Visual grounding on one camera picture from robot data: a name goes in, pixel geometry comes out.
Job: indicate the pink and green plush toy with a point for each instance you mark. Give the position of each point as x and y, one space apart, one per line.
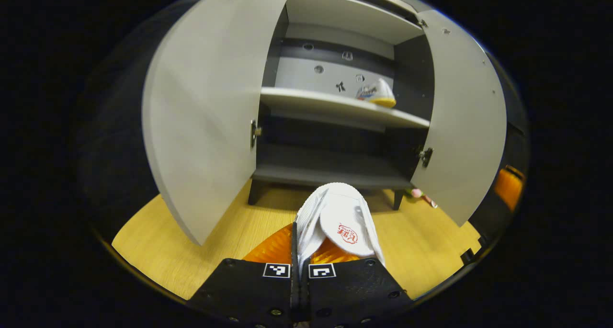
417 193

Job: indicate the grey shoe cabinet door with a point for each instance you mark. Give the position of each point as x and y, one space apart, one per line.
206 103
464 117

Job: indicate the black backdrop cloth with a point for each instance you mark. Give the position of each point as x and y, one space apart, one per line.
110 151

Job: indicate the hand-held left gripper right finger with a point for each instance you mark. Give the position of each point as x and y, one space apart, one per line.
354 294

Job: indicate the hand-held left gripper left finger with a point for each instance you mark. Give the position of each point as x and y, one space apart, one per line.
254 294

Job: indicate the white shoe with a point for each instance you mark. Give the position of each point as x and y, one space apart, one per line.
335 213
380 96

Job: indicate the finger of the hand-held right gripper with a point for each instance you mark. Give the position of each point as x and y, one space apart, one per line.
508 186

